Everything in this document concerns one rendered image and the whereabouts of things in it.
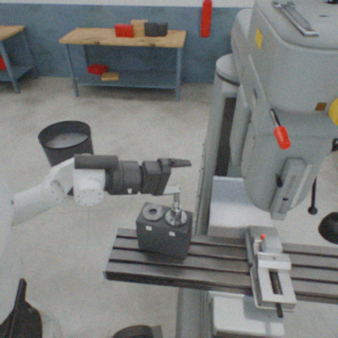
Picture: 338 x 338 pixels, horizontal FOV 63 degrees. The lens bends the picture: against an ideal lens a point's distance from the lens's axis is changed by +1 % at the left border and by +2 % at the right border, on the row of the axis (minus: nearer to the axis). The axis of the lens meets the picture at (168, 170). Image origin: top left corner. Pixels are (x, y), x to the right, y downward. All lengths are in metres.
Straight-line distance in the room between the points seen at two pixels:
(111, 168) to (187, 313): 1.43
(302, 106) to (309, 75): 0.06
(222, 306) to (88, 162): 0.91
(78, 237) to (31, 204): 1.90
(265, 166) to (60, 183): 0.55
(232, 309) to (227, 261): 0.19
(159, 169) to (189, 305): 1.39
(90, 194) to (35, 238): 2.11
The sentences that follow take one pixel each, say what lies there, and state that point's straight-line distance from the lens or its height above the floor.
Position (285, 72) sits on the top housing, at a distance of 0.56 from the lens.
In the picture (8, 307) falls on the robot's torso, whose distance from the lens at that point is 0.51.
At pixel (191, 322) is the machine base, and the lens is 1.93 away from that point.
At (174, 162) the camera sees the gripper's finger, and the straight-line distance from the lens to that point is 0.70.
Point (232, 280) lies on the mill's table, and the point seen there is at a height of 0.92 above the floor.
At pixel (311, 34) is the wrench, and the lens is 0.46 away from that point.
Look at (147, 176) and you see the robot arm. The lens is 0.68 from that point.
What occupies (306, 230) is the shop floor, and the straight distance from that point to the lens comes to 2.81.
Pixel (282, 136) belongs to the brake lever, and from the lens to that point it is 0.57.
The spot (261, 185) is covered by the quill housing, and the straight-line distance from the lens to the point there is 0.86.
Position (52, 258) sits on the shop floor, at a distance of 2.55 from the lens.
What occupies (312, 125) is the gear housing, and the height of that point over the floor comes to 1.67.
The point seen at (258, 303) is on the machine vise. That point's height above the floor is 0.94.
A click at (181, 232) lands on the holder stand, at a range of 1.12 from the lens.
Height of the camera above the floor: 1.99
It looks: 40 degrees down
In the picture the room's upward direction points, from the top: straight up
